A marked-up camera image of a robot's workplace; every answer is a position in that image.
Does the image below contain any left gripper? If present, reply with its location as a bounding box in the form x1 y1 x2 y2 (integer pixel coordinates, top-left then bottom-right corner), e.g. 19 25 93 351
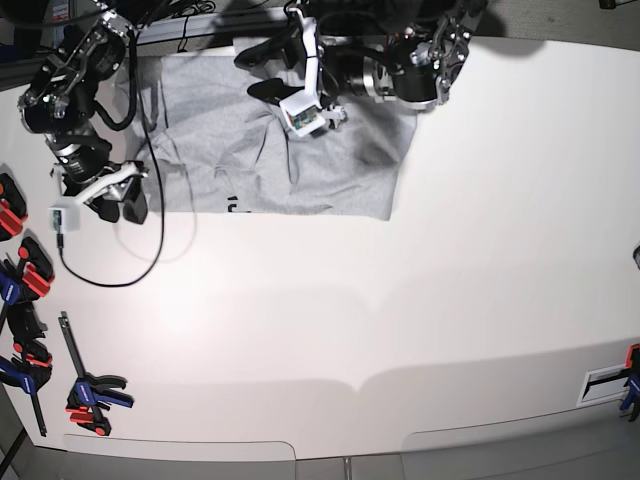
234 5 347 125

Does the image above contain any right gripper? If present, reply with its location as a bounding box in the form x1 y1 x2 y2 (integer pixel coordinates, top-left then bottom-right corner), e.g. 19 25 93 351
51 161 148 225

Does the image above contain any grey T-shirt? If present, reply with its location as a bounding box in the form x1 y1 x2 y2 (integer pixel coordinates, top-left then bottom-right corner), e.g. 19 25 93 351
128 55 417 220

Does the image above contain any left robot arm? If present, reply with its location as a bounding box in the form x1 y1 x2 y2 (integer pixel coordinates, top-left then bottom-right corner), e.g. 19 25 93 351
234 1 488 137

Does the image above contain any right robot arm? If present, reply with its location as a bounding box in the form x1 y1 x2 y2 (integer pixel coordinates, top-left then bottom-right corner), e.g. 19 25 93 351
18 2 148 229

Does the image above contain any red black clamp middle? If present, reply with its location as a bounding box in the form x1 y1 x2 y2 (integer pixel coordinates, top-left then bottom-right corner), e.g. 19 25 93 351
18 236 55 299

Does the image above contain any red black clamp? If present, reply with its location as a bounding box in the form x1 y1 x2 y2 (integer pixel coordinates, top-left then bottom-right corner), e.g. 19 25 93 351
0 173 28 242
18 236 55 299

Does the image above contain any red black clamp upper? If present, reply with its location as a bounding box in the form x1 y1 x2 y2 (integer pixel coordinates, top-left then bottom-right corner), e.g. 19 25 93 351
0 173 28 242

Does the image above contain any blue clamp lower left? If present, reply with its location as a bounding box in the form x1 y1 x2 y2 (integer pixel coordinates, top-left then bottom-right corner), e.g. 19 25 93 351
0 302 54 401

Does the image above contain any blue black bar clamp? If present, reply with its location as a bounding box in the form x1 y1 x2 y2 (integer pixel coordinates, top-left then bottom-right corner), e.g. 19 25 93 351
58 311 134 437

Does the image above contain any blue clamp at left edge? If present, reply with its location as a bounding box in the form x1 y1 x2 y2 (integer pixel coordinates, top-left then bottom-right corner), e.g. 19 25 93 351
0 252 51 436

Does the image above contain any blue clamp at edge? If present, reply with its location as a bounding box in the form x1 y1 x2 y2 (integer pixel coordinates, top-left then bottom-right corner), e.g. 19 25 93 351
0 252 51 436
619 344 640 423

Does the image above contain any blue clamp at right edge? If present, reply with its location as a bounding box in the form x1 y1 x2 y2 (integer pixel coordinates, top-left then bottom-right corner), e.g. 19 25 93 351
619 344 640 423

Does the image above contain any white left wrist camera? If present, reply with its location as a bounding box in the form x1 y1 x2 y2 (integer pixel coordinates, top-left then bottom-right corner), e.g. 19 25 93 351
279 91 326 137

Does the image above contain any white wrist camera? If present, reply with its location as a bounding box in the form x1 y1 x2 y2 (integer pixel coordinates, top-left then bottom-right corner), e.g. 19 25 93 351
279 91 326 137
49 197 80 235

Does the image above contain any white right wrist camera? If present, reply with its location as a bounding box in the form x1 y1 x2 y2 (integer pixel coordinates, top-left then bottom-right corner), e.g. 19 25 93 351
49 197 80 235

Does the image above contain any black camera cable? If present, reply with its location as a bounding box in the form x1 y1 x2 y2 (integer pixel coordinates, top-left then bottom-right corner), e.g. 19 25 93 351
55 29 166 289

